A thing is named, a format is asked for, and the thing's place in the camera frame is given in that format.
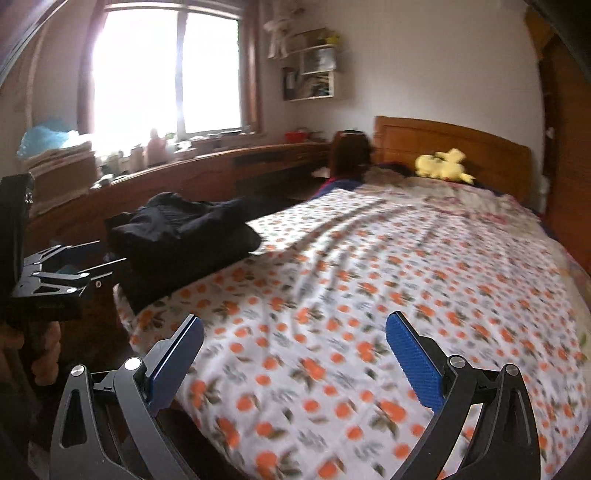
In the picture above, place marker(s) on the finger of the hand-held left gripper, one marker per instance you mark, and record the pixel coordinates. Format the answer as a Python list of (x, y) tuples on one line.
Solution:
[(60, 256), (83, 274)]

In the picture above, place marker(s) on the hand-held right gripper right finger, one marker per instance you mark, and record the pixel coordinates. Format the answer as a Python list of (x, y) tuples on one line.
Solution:
[(413, 357)]

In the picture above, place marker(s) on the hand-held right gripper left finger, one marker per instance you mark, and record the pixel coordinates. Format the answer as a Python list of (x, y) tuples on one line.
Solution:
[(178, 348)]

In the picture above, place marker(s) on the black buttoned coat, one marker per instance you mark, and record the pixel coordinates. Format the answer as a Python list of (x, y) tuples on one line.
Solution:
[(198, 226)]

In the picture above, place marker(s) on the folded black clothes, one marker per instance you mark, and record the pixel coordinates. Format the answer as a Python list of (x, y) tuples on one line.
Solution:
[(157, 286)]

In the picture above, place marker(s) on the person's left hand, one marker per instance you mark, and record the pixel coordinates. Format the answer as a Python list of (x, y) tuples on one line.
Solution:
[(48, 355)]

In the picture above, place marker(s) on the stack of folded linens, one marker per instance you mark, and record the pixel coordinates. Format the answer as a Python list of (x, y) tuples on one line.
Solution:
[(60, 170)]

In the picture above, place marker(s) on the bed with floral sheet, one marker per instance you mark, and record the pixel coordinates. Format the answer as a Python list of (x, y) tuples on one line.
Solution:
[(369, 300)]

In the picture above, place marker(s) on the blue plastic bag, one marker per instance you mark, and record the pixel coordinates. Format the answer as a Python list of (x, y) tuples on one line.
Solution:
[(44, 136)]

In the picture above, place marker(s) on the wooden desk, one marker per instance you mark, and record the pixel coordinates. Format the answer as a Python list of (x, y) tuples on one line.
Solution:
[(194, 177)]

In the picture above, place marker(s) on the floral quilt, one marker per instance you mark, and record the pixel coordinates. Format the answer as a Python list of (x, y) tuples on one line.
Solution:
[(461, 196)]

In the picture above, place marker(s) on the yellow plush toy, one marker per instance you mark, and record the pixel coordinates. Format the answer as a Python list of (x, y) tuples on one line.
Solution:
[(441, 167)]

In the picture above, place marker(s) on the window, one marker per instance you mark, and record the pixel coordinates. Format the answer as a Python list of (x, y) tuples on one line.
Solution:
[(161, 69)]

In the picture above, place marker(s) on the brown backpack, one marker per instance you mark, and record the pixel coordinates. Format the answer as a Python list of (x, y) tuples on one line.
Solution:
[(348, 157)]

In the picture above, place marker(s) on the wooden bed headboard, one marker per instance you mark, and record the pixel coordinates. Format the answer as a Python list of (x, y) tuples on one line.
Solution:
[(461, 138)]

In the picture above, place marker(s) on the red bowl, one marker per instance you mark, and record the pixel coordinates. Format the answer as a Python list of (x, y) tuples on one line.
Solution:
[(295, 136)]

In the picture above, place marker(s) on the wooden slatted wardrobe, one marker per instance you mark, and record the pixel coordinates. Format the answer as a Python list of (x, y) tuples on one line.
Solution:
[(568, 161)]

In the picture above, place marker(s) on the white wall shelf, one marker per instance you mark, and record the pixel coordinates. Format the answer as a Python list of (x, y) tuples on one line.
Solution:
[(314, 74)]

